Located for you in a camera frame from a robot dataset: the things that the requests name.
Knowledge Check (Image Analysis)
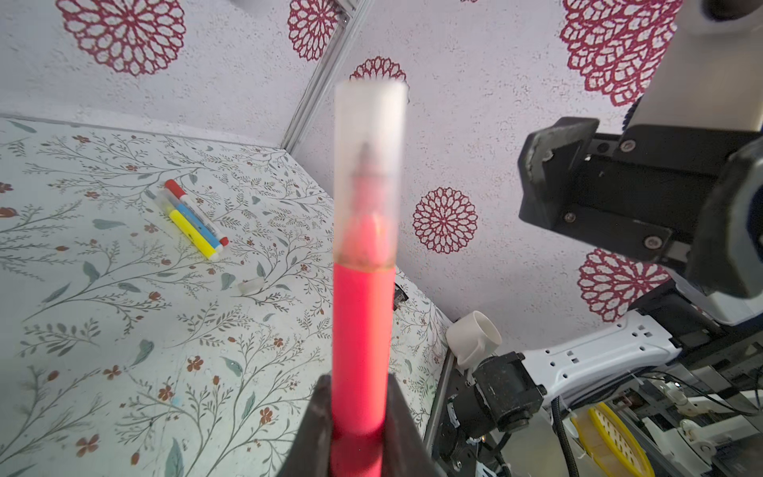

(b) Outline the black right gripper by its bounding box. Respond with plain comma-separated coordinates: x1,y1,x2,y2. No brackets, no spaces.
518,117,762,298

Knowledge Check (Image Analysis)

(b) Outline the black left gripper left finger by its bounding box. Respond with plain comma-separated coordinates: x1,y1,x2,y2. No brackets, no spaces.
277,375,333,477

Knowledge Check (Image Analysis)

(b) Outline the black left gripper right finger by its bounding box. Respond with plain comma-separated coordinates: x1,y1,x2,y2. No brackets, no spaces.
381,374,443,477

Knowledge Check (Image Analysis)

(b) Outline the yellow highlighter pen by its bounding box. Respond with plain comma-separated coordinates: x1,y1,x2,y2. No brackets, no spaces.
155,196,218,260

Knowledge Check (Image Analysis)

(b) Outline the blue highlighter pen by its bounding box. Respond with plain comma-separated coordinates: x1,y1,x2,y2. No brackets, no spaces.
159,190,224,252

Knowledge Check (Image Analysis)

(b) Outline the white red-tipped marker pen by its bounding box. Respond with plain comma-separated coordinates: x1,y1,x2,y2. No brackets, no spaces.
165,179,230,248

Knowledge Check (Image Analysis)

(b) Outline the red-pink highlighter pen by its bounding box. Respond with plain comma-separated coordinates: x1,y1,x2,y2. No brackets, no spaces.
330,264,395,476

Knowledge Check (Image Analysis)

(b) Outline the white mug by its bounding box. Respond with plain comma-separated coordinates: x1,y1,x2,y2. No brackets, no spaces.
446,311,503,371

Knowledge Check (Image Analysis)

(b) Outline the black snack packet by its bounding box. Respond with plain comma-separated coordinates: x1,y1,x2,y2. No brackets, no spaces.
393,284,409,311

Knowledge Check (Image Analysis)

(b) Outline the yellow white round object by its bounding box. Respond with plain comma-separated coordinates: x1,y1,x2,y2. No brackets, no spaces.
571,403,655,477

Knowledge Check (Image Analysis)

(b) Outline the aluminium frame corner post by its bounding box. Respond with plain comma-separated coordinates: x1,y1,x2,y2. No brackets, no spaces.
281,0,375,154

